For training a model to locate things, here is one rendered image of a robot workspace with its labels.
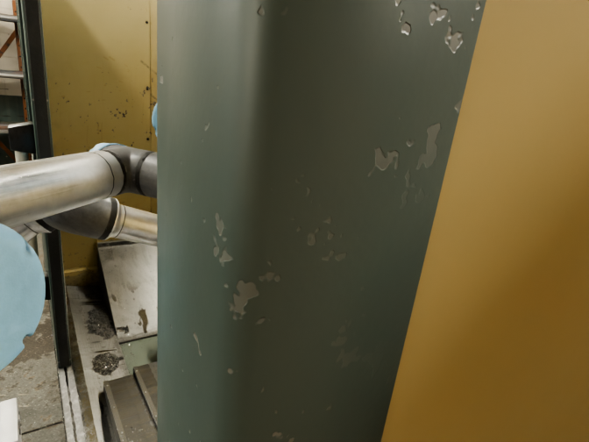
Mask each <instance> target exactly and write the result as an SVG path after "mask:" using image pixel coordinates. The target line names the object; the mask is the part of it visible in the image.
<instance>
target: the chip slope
mask: <svg viewBox="0 0 589 442"><path fill-rule="evenodd" d="M97 248H98V265H99V281H100V289H101V291H102V292H103V299H104V301H105V304H106V306H107V309H108V312H109V314H110V318H111V320H112V323H113V324H114V330H115V332H116V328H117V327H121V326H126V325H128V328H129V332H127V333H129V334H127V333H126V334H124V332H119V331H118V330H117V334H116V335H117V340H118V343H119V345H120V344H123V343H128V342H132V341H136V340H140V339H147V338H150V337H154V336H157V247H156V246H149V245H144V244H140V243H136V242H131V241H128V240H123V239H120V240H112V241H104V242H97ZM118 336H119V337H118Z"/></svg>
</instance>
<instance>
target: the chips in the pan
mask: <svg viewBox="0 0 589 442"><path fill-rule="evenodd" d="M85 296H87V297H88V298H90V300H91V299H94V300H95V299H103V292H102V291H101V290H98V291H95V292H93V291H92V292H89V293H88V294H87V295H85ZM88 315H89V319H88V320H89V324H88V326H87V327H88V330H89V331H88V333H89V334H90V333H91V334H95V335H98V336H99V335H100V336H101V337H103V340H105V339H110V340H111V339H112V338H113V336H114V335H116V334H117V330H118V331H119V332H124V334H126V333H127V332H129V328H128V325H126V326H121V327H117V328H116V331H115V330H114V324H113V323H112V320H111V318H110V314H109V312H108V309H105V308H104V307H102V308H99V309H93V308H92V310H91V309H90V311H88ZM127 334H129V333H127ZM107 352H108V353H106V352H105V353H100V354H98V355H97V356H96V357H95V358H94V359H93V360H92V361H91V362H92V363H93V364H92V366H93V368H92V370H93V371H94V372H95V373H97V374H101V375H104V376H105V375H106V376H107V375H113V374H112V372H114V371H116V370H117V368H118V364H119V361H120V359H118V357H117V356H116V354H115V355H114V353H111V352H110V353H109V351H107ZM93 371H92V372H93ZM99 404H100V408H101V412H102V415H103V412H104V410H103V404H102V402H101V401H100V400H99Z"/></svg>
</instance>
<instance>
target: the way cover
mask: <svg viewBox="0 0 589 442"><path fill-rule="evenodd" d="M103 392H104V395H105V399H106V403H107V406H108V410H109V413H110V420H111V423H112V427H113V431H114V434H115V438H116V441H117V442H130V441H131V442H132V441H133V442H158V375H157V361H155V362H152V363H149V364H145V365H142V366H138V367H133V374H130V375H127V376H124V377H120V378H117V379H114V380H110V381H104V382H103ZM152 419H153V420H152ZM154 422H155V423H154ZM132 427H133V429H132ZM154 427H155V428H154ZM135 428H136V429H135ZM117 429H118V430H117ZM156 432H157V433H156ZM120 435H121V436H122V437H121V436H120ZM121 440H122V441H121ZM123 440H124V441H123ZM127 440H128V441H127Z"/></svg>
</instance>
